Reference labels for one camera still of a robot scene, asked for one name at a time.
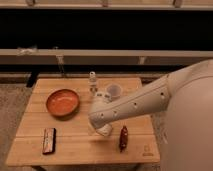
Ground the orange bowl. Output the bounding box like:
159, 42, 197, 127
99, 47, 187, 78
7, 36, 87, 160
46, 89, 80, 117

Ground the clear plastic bottle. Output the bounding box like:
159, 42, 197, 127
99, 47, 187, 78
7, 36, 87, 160
89, 71, 98, 95

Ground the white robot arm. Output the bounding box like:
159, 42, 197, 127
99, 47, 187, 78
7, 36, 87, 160
88, 59, 213, 171

